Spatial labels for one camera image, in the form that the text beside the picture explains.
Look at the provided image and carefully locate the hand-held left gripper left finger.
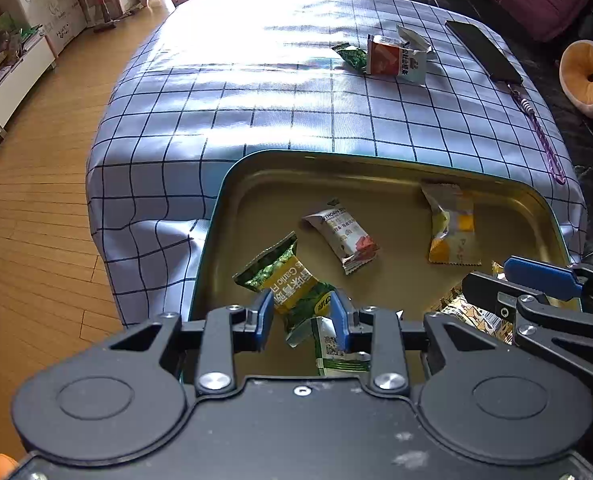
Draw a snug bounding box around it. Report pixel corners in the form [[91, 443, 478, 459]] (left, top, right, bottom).
[[99, 290, 276, 395]]

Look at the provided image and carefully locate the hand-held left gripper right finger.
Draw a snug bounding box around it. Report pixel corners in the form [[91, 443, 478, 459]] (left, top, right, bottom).
[[329, 292, 501, 395]]

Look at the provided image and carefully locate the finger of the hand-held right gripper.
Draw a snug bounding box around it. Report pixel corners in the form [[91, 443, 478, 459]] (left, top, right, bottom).
[[504, 255, 593, 313], [461, 271, 593, 382]]

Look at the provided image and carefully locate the beige patterned snack packet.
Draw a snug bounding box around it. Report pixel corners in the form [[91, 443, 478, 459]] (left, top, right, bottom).
[[429, 259, 515, 346]]

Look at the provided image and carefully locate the white and green snack packet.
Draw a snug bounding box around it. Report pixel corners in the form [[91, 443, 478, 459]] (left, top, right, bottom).
[[285, 316, 372, 377]]

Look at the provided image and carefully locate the green pea snack packet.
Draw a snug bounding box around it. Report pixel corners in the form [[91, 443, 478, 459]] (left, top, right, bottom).
[[232, 231, 337, 343]]

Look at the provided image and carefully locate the white and orange snack packet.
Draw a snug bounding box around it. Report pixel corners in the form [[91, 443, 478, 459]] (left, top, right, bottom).
[[421, 182, 482, 266]]

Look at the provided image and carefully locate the white snack packet red picture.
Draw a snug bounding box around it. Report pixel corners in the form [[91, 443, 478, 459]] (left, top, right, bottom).
[[301, 199, 380, 276]]

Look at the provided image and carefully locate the gold metal tray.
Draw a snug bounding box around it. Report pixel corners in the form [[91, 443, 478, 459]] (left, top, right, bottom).
[[185, 150, 572, 396]]

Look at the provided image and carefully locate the red and white snack packet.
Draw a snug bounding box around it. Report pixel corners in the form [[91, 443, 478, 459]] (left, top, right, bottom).
[[365, 24, 437, 85]]

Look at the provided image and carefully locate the small shiny green snack packet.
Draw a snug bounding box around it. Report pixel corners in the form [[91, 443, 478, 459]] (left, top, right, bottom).
[[331, 42, 370, 73]]

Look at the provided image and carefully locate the round orange and white cushion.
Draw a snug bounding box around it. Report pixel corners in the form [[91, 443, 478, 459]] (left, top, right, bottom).
[[559, 40, 593, 121]]

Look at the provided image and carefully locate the checked tablecloth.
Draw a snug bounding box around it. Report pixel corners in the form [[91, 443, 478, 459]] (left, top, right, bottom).
[[85, 0, 588, 326]]

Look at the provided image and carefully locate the black smartphone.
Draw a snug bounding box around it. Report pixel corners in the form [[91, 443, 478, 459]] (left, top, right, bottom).
[[445, 20, 523, 86]]

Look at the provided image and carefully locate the purple cushion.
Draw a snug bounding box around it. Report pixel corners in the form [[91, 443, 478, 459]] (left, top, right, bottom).
[[491, 0, 593, 43]]

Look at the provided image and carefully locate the white low cabinet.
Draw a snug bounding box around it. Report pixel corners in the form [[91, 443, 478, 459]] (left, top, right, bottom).
[[0, 35, 57, 166]]

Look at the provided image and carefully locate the clutter of books and toys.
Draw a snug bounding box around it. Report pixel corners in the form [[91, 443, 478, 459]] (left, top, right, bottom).
[[0, 10, 44, 86]]

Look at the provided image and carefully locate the white cartoon print cupboard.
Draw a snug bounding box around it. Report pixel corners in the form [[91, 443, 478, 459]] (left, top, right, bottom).
[[9, 0, 88, 53]]

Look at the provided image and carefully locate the purple beaded phone strap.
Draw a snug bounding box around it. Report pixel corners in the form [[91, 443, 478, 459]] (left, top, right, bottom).
[[507, 84, 567, 183]]

